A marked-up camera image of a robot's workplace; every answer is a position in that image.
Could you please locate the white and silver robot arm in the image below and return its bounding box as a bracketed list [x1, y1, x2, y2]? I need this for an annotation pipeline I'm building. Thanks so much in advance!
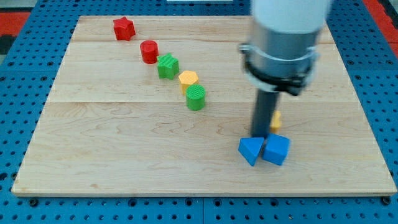
[239, 0, 333, 96]

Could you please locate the yellow hexagon block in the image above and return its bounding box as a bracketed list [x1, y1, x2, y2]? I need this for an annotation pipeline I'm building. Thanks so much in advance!
[178, 70, 199, 95]

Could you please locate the green cylinder block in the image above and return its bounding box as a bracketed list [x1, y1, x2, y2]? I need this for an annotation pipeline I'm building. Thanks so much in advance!
[185, 84, 206, 111]

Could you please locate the light wooden board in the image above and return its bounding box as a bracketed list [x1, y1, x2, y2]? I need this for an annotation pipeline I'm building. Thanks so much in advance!
[12, 16, 397, 197]

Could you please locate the green star block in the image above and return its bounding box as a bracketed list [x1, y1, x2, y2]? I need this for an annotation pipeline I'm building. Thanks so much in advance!
[157, 53, 179, 80]

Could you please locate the blue triangle block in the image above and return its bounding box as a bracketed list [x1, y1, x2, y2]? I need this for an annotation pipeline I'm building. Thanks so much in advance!
[238, 138, 264, 166]

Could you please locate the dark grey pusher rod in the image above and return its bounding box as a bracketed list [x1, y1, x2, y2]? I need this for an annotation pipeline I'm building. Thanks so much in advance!
[251, 90, 279, 138]

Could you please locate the small yellow block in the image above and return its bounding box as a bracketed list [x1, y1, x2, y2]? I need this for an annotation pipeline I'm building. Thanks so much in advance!
[270, 110, 282, 134]

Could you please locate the red cylinder block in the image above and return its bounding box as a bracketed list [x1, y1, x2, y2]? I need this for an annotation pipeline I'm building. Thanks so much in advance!
[140, 40, 159, 64]

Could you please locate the blue cube block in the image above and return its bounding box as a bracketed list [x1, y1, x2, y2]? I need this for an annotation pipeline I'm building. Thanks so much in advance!
[262, 134, 290, 166]

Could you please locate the red star block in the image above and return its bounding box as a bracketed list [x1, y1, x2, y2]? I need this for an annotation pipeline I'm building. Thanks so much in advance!
[113, 17, 136, 41]

